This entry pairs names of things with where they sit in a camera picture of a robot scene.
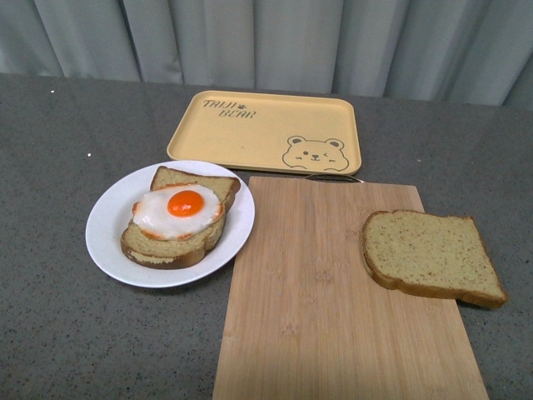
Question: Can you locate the white round plate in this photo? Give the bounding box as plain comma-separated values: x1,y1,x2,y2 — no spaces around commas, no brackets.
86,160,255,288

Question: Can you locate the bread slice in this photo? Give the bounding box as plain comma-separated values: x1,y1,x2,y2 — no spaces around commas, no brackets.
121,167,241,269
361,210,508,308

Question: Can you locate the yellow bear tray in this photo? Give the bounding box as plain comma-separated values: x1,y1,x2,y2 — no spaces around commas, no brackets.
167,90,362,175

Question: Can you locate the fried egg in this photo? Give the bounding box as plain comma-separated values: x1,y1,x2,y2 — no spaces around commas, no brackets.
132,184,224,240

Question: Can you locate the bamboo cutting board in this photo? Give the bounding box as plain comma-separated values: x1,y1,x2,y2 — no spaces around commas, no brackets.
213,177,487,399

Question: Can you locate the grey curtain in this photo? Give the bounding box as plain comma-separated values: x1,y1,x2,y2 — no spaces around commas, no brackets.
1,1,532,108

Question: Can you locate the metal cutting board handle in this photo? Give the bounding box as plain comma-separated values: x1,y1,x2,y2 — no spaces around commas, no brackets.
305,174,364,183

